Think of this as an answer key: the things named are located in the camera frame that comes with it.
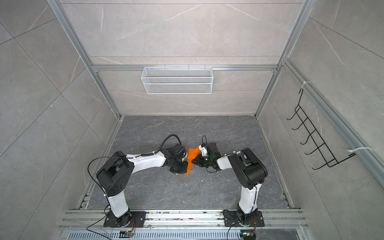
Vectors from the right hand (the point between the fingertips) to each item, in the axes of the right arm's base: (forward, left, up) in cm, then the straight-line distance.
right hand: (192, 160), depth 95 cm
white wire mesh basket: (+45, +9, +30) cm, 55 cm away
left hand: (-7, +2, +2) cm, 7 cm away
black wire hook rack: (-12, -57, +30) cm, 66 cm away
